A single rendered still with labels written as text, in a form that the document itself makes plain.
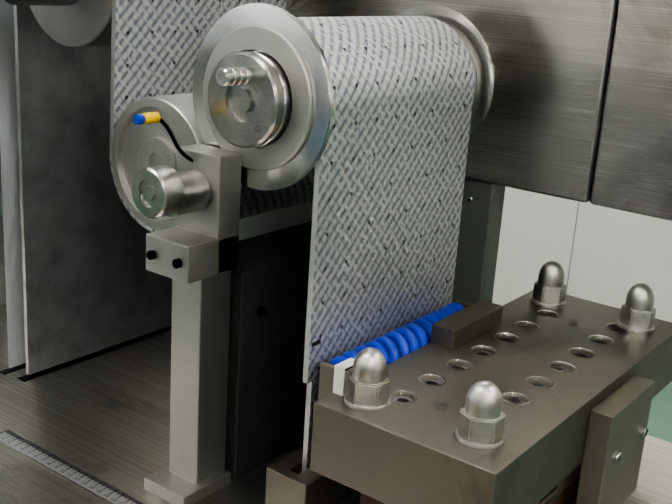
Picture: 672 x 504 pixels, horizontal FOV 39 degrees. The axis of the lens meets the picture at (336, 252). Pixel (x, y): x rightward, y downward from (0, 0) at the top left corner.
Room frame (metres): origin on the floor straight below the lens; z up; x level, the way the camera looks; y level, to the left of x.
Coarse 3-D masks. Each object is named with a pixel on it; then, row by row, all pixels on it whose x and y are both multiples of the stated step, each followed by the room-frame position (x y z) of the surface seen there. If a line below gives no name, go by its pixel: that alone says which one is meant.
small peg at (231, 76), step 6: (246, 66) 0.75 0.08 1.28; (222, 72) 0.72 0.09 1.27; (228, 72) 0.72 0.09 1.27; (234, 72) 0.73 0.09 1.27; (240, 72) 0.73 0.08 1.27; (246, 72) 0.74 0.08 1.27; (216, 78) 0.73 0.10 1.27; (222, 78) 0.72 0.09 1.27; (228, 78) 0.72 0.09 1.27; (234, 78) 0.73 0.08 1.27; (240, 78) 0.73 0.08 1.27; (246, 78) 0.74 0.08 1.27; (222, 84) 0.72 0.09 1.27; (228, 84) 0.72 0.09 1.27; (234, 84) 0.73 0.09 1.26; (240, 84) 0.74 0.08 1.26; (246, 84) 0.74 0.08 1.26
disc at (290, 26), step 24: (216, 24) 0.79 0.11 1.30; (240, 24) 0.78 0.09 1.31; (264, 24) 0.76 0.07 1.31; (288, 24) 0.75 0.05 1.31; (312, 48) 0.74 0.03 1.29; (312, 72) 0.74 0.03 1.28; (312, 120) 0.73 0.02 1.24; (216, 144) 0.79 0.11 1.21; (312, 144) 0.73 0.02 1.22; (288, 168) 0.75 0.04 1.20; (312, 168) 0.74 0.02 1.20
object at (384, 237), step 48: (432, 144) 0.87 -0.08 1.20; (336, 192) 0.75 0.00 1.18; (384, 192) 0.81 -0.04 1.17; (432, 192) 0.88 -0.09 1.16; (336, 240) 0.76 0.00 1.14; (384, 240) 0.82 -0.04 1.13; (432, 240) 0.88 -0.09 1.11; (336, 288) 0.76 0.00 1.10; (384, 288) 0.82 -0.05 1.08; (432, 288) 0.89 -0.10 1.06; (336, 336) 0.76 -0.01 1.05
